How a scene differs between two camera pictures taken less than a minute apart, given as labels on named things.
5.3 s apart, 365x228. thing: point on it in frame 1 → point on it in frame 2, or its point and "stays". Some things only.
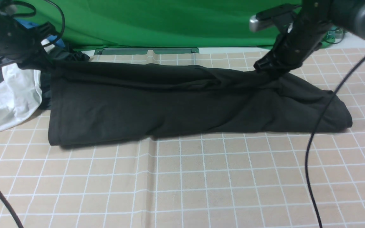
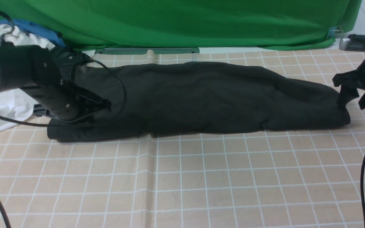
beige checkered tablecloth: (328, 179) stays
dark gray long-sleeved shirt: (92, 102) stays
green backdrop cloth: (93, 24) stays
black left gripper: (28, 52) → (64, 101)
